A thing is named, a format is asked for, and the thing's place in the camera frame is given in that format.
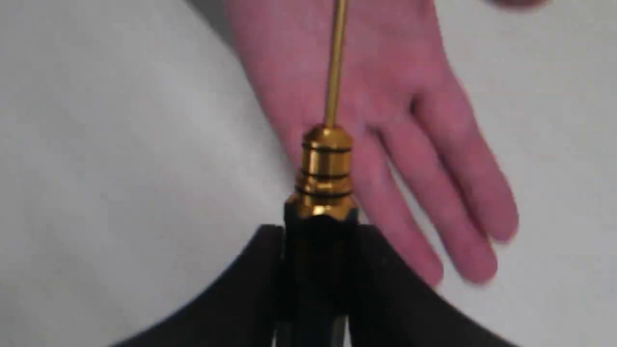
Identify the black gold precision screwdriver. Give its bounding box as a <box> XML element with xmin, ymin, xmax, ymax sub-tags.
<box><xmin>275</xmin><ymin>0</ymin><xmax>359</xmax><ymax>347</ymax></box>

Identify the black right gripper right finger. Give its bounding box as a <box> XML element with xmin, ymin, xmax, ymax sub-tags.
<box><xmin>349</xmin><ymin>225</ymin><xmax>512</xmax><ymax>347</ymax></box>

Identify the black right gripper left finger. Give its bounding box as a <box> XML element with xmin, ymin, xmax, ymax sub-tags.
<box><xmin>118</xmin><ymin>225</ymin><xmax>283</xmax><ymax>347</ymax></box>

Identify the person's open hand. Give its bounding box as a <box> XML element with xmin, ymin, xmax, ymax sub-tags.
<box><xmin>223</xmin><ymin>0</ymin><xmax>519</xmax><ymax>286</ymax></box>

